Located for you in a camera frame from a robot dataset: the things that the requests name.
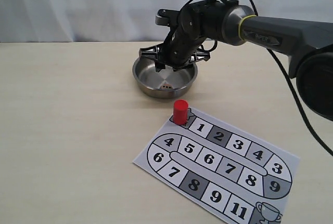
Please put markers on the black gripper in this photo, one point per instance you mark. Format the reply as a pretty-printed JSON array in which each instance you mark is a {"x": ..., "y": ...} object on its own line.
[{"x": 178, "y": 51}]

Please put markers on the small wooden die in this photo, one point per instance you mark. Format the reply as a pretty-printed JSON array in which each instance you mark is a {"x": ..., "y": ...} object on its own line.
[{"x": 166, "y": 87}]

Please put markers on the red cylinder game piece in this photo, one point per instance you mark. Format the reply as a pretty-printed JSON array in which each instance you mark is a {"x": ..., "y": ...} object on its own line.
[{"x": 180, "y": 108}]

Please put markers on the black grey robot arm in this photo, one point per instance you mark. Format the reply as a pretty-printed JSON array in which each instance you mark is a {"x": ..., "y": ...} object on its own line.
[{"x": 307, "y": 44}]

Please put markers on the stainless steel round bowl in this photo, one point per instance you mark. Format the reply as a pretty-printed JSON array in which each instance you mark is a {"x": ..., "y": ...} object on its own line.
[{"x": 149, "y": 81}]

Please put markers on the printed paper game board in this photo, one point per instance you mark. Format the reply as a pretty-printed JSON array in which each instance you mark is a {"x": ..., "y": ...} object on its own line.
[{"x": 232, "y": 174}]

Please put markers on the white curtain backdrop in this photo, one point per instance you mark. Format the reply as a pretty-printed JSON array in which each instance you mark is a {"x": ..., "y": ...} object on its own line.
[{"x": 120, "y": 20}]

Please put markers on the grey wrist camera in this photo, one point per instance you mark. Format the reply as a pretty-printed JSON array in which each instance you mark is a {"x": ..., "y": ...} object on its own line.
[{"x": 166, "y": 17}]

